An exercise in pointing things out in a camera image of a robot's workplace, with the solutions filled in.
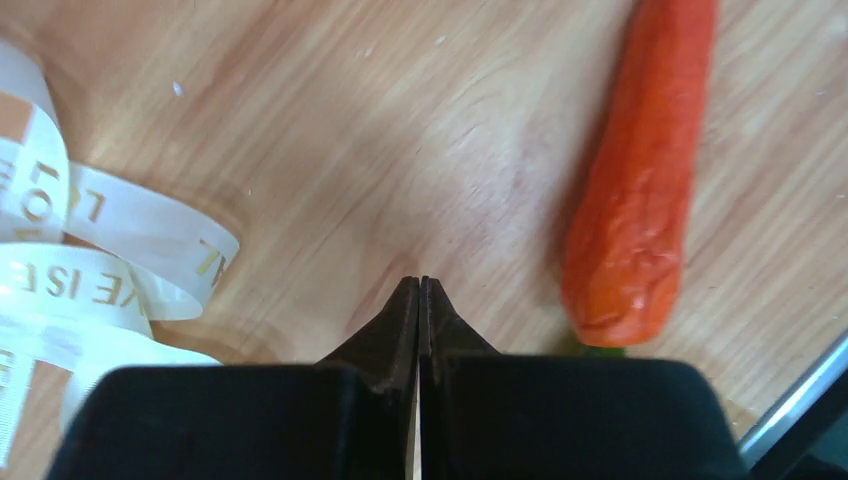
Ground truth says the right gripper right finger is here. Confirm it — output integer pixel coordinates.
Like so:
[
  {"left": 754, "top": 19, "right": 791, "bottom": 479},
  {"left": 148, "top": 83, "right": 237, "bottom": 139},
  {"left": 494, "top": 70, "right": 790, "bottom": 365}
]
[{"left": 418, "top": 277, "right": 749, "bottom": 479}]

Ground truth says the cream ribbon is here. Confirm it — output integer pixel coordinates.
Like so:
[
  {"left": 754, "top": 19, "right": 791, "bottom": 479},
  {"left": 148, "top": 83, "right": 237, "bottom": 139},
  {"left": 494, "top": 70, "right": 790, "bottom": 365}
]
[{"left": 1, "top": 42, "right": 240, "bottom": 453}]

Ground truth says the toy carrot with leaves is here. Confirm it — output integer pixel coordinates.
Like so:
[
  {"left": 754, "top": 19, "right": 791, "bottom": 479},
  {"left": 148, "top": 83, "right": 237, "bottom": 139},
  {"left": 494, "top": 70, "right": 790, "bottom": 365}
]
[{"left": 561, "top": 1, "right": 719, "bottom": 349}]

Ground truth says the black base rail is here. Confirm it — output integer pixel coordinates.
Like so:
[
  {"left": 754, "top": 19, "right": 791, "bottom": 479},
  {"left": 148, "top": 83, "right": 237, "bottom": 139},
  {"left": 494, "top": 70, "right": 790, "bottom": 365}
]
[{"left": 739, "top": 333, "right": 847, "bottom": 479}]

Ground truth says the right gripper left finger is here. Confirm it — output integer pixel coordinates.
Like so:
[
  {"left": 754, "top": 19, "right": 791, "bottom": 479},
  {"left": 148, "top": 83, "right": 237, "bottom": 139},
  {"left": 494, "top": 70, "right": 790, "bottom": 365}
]
[{"left": 48, "top": 277, "right": 420, "bottom": 479}]

